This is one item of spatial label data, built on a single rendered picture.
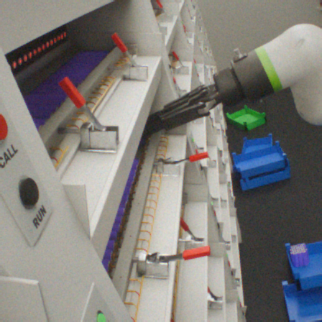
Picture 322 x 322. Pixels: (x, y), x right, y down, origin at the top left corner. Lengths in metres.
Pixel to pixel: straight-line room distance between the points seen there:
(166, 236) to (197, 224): 0.33
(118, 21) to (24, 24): 0.55
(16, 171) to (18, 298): 0.07
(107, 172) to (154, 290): 0.19
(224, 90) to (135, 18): 0.25
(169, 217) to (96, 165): 0.26
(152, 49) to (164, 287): 0.52
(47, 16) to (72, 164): 0.15
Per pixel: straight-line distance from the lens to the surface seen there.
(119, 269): 0.51
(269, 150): 2.51
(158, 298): 0.51
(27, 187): 0.23
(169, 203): 0.67
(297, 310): 1.65
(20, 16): 0.32
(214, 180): 1.45
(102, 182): 0.38
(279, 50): 0.74
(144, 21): 0.85
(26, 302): 0.22
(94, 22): 0.87
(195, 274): 0.80
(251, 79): 0.74
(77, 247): 0.29
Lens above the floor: 1.28
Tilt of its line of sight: 25 degrees down
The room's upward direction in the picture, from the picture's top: 19 degrees counter-clockwise
